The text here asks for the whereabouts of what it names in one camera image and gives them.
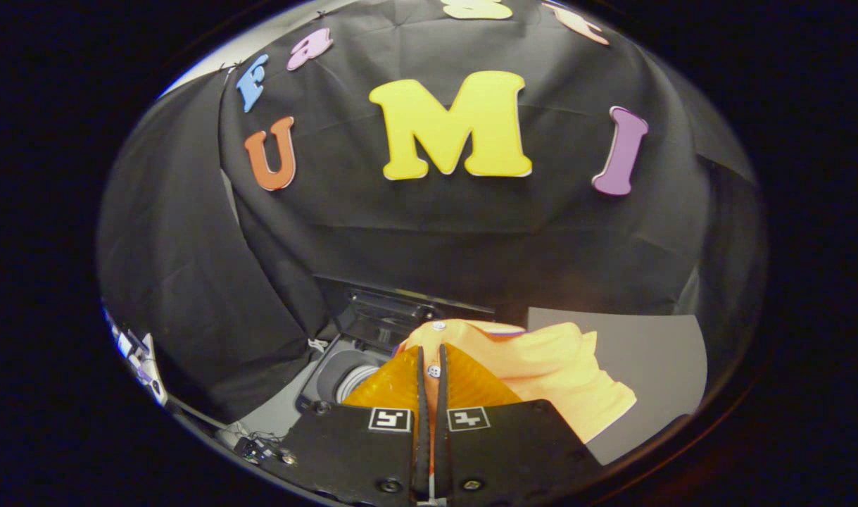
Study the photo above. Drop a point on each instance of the grey washing machine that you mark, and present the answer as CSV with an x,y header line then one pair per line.
x,y
330,373

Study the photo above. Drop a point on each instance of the small white clip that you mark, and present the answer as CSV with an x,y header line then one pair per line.
x,y
318,344

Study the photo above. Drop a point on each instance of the grey cabinet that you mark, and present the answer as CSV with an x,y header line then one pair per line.
x,y
654,366

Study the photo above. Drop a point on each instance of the white blue equipment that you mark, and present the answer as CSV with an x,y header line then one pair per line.
x,y
136,348

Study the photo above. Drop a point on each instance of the black backdrop cloth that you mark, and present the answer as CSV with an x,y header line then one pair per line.
x,y
400,232

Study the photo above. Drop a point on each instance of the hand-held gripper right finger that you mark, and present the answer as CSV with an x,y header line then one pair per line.
x,y
513,443

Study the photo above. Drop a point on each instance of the dark glass washing machine lid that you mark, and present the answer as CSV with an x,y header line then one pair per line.
x,y
386,317

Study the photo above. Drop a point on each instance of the yellow polo shirt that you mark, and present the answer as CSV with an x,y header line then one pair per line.
x,y
555,366

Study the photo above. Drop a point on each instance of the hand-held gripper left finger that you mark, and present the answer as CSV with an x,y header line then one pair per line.
x,y
358,451

